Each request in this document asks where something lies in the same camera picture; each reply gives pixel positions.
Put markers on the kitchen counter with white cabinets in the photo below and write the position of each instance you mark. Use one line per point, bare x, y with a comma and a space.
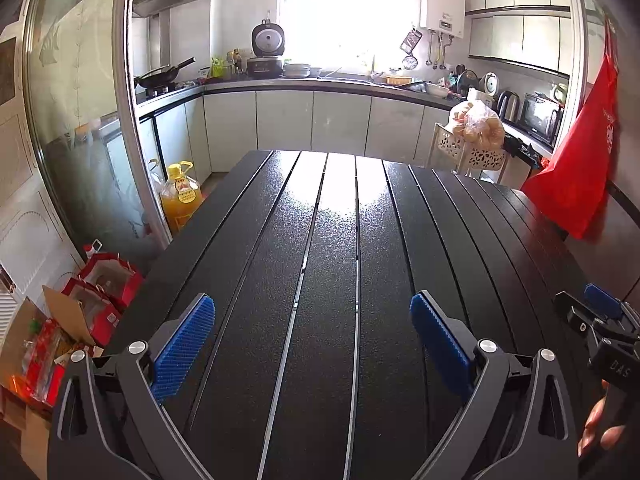
285, 125

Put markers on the red snack packs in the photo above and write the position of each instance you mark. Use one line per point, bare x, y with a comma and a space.
40, 360

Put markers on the white wall cabinets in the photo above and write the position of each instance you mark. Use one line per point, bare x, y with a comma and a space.
520, 35

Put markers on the black bag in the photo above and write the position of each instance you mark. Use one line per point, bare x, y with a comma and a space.
520, 150

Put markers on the yellow cooking oil bottle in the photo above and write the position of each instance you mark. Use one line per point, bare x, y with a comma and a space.
180, 205

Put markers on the metal strainer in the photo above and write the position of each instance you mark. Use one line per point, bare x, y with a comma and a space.
410, 63

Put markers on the dish rack with plates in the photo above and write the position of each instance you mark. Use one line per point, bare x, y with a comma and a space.
465, 80

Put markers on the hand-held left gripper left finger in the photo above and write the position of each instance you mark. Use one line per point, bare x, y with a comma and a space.
182, 342

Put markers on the stack of white bowls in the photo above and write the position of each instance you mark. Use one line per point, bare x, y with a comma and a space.
300, 71

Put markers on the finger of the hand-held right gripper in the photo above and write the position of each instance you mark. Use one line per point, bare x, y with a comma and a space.
602, 300
575, 310

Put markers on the gas stove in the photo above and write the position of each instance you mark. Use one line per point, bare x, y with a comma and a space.
160, 91

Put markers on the grey rice cooker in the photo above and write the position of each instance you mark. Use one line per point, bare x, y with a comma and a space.
265, 66

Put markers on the plastic bag of buns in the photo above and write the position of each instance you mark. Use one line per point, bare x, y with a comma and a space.
477, 127

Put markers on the yellow basket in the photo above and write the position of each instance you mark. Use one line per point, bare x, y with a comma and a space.
399, 80

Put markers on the condiment bottles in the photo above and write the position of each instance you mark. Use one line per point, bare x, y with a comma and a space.
236, 62

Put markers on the small red-capped bottle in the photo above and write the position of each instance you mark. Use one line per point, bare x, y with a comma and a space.
92, 250

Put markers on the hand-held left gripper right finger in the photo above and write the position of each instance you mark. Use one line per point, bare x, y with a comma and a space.
440, 345

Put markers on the metal grater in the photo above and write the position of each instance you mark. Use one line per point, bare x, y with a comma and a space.
411, 42

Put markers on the metal bowl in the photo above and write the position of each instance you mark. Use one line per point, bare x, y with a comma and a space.
437, 91

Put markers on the person's right hand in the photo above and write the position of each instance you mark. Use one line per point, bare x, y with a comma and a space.
597, 420

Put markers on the sink faucet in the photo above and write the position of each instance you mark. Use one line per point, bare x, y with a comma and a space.
373, 67

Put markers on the white water heater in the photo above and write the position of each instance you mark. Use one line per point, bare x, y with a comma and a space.
442, 7

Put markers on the white lattice storage rack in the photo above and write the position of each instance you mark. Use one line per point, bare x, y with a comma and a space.
450, 147

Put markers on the steel electric kettle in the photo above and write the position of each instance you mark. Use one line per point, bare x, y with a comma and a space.
509, 106

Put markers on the black toaster oven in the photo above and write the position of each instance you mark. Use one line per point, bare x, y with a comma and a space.
537, 117

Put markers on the white electric cooker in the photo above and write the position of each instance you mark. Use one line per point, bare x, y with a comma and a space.
488, 84

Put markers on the frosted glass sliding door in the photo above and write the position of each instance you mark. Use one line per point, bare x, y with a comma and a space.
80, 135

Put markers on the black wok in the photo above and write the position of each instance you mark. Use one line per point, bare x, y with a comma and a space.
155, 77

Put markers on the cardboard box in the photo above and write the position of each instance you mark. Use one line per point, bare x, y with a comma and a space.
60, 305

